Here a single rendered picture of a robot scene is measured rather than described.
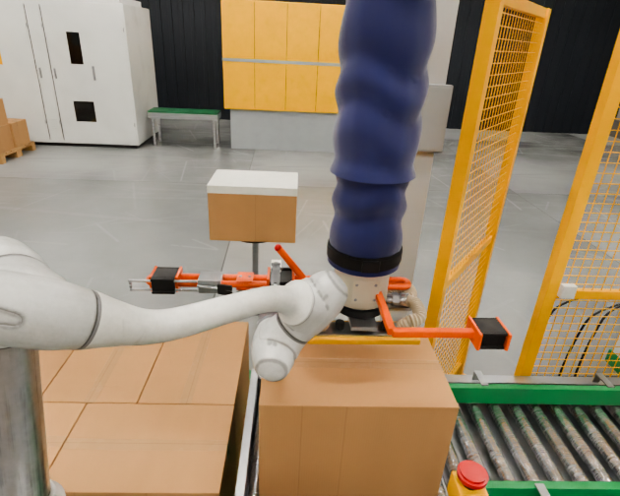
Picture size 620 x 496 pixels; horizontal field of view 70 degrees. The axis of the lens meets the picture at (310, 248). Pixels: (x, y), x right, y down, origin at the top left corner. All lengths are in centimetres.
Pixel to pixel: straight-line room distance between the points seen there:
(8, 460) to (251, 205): 230
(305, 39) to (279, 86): 88
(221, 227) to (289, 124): 561
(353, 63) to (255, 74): 733
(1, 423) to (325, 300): 65
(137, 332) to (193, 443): 107
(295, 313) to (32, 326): 49
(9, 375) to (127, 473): 94
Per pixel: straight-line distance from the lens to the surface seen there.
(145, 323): 85
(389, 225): 124
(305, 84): 845
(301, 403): 140
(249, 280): 136
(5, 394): 99
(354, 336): 136
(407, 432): 152
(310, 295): 97
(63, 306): 76
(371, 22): 112
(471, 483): 120
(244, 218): 310
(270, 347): 104
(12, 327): 75
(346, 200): 121
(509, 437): 206
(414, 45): 114
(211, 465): 179
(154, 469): 182
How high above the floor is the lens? 193
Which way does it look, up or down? 25 degrees down
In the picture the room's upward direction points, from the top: 3 degrees clockwise
